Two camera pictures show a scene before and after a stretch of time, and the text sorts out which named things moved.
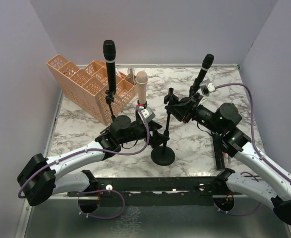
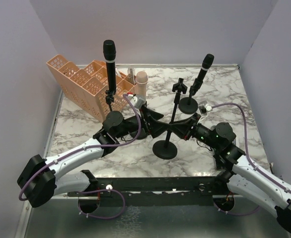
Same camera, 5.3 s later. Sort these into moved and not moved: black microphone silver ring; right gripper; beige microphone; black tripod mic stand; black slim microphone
Moved: right gripper
Not moved: black tripod mic stand; beige microphone; black microphone silver ring; black slim microphone
